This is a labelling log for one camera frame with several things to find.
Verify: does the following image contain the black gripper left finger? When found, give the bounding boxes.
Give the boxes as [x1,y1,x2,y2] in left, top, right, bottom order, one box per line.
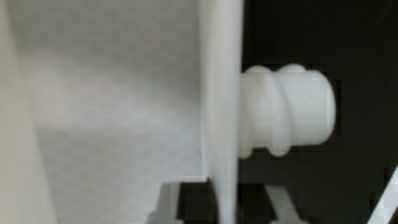
[146,182,216,224]

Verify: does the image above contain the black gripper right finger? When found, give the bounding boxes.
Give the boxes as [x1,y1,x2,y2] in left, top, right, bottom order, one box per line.
[237,183,310,224]

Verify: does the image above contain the white cabinet body box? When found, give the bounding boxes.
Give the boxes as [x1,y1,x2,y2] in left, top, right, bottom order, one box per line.
[6,0,203,224]

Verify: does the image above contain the white cabinet door with tag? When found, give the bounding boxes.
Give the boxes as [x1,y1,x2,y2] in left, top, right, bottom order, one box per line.
[200,0,336,224]

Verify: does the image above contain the white L-shaped obstacle fence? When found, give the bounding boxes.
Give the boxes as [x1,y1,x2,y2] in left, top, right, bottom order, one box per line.
[367,167,398,224]

